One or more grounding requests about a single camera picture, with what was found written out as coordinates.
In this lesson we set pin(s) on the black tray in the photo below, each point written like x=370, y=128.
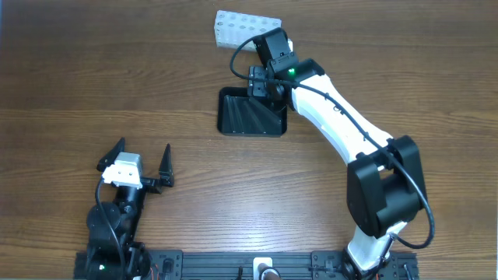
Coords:
x=233, y=132

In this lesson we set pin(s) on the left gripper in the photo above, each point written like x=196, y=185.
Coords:
x=152, y=184

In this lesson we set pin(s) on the mounting rail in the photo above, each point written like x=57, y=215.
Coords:
x=218, y=266

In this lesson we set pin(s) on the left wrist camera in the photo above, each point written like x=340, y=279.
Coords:
x=123, y=171

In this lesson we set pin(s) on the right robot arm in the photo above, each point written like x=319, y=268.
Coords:
x=334, y=116

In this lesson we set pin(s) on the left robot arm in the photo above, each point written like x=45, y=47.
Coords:
x=103, y=221

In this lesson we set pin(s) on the clear test tube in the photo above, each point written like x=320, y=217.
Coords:
x=229, y=114
x=266, y=120

